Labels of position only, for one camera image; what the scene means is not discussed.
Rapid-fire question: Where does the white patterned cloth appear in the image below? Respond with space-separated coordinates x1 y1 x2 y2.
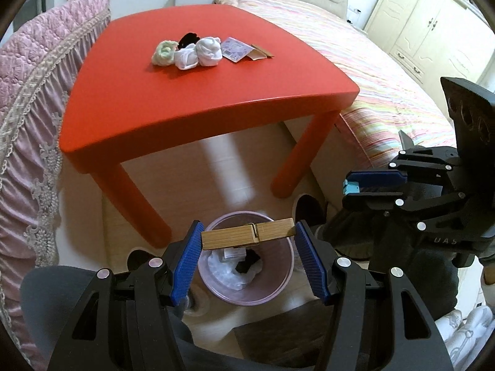
433 307 492 369

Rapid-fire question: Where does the black slipper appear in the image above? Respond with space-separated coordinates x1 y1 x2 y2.
293 195 327 236
127 249 155 275

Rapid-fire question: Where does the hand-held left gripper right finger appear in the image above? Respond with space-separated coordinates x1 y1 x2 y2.
295 220 455 371

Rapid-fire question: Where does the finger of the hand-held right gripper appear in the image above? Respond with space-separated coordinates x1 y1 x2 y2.
342 190 482 238
342 130 461 197

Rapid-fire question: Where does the cream wardrobe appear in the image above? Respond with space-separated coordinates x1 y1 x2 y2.
364 0 495 97

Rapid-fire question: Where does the brown wood-grain wrapper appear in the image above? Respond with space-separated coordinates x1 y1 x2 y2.
247 44 274 61

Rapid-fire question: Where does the pink quilted lace cover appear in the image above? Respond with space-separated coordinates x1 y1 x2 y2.
0 0 113 364

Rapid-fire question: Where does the black rolled sock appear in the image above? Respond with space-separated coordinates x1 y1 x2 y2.
178 32 199 50

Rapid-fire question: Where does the purple printed packet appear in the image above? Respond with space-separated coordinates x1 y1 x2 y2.
220 37 254 63

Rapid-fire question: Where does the wooden clothespin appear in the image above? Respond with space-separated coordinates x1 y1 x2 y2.
201 218 296 250

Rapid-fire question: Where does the white rolled sock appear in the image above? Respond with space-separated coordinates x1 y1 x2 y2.
196 36 224 68
175 44 200 71

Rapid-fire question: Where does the black crumpled item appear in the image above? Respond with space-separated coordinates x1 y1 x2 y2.
236 250 264 277

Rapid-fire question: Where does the pink trash bin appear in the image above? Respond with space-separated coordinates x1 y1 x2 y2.
197 211 295 307

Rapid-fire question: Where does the red table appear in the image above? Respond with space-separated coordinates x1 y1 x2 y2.
59 5 360 249

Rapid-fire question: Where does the striped bed blanket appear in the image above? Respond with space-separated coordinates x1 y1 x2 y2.
214 0 459 171

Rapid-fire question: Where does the pale green rolled sock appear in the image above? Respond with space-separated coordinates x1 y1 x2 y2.
150 40 179 66

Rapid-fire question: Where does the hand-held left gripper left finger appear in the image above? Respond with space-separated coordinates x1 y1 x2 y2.
46 220 205 371

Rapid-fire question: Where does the white bin liner bag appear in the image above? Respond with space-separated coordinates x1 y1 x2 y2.
207 250 264 291

